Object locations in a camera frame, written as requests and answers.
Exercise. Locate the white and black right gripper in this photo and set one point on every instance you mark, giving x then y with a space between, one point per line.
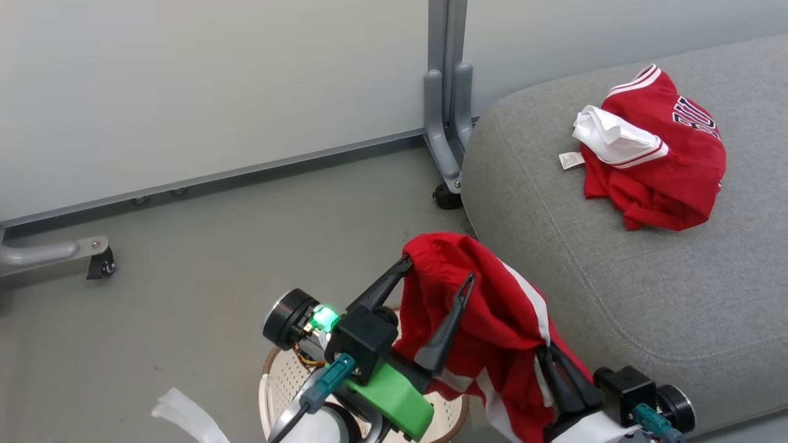
625 394

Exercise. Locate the grey partition foot with plate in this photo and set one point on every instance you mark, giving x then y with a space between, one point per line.
43 253

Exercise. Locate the black caster wheel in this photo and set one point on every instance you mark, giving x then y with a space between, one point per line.
101 266
446 198

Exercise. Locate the red shorts with white stripe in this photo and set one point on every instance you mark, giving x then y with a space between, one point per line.
492 320

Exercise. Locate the grey partition post with feet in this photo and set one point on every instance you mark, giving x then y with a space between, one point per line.
446 74

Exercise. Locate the white partition panel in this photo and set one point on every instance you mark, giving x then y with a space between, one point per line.
615 37
184 80

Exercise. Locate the white fabric strip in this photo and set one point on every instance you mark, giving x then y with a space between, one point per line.
184 415

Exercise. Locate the beige perforated laundry basket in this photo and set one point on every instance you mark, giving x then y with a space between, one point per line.
280 381

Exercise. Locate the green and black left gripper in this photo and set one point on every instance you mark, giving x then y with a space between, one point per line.
394 397

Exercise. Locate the grey partition bottom rail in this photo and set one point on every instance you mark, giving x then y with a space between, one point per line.
215 178

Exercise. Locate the red basketball jersey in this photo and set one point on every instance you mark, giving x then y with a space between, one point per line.
665 184

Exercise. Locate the grey fabric sofa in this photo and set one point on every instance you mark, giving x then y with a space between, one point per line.
615 277

